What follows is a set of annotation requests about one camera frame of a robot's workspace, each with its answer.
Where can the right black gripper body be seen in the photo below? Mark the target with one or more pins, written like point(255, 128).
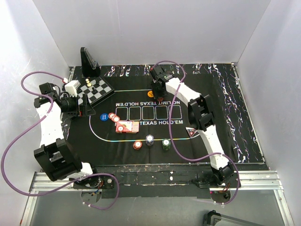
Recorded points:
point(158, 93)

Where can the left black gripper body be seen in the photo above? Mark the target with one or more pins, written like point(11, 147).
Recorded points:
point(70, 106)

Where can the blue small blind button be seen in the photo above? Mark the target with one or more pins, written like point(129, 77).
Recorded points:
point(104, 117)

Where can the red poker chip stack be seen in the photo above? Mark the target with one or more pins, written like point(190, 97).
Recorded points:
point(137, 145)

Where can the triangular dealer button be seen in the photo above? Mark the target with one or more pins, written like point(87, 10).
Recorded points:
point(191, 131)

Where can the yellow big blind button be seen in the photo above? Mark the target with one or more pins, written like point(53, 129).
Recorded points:
point(150, 94)

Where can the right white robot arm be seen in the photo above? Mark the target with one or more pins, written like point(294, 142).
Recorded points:
point(201, 118)

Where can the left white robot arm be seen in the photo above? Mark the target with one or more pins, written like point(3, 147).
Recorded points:
point(55, 155)

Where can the black white chessboard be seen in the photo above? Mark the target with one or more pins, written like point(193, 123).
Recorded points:
point(96, 89)

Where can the gold chess piece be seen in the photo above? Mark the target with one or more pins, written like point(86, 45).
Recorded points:
point(88, 83)

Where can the black card shoe stand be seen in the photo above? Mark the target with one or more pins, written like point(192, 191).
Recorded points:
point(90, 67)

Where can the red playing card deck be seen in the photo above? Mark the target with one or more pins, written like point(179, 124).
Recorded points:
point(129, 126)

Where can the black poker felt mat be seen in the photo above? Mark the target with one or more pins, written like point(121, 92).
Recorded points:
point(97, 142)

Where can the green poker chip stack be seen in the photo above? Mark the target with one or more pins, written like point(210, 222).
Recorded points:
point(166, 144)

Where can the black case corner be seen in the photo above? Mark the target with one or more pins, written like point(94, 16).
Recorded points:
point(213, 218)

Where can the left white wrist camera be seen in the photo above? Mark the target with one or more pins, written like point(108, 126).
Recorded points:
point(71, 87)

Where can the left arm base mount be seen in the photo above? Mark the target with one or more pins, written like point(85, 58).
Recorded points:
point(96, 188)

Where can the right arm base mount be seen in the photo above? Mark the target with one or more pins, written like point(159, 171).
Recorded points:
point(219, 191)

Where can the aluminium front rail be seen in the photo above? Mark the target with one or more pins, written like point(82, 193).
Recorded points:
point(260, 200)

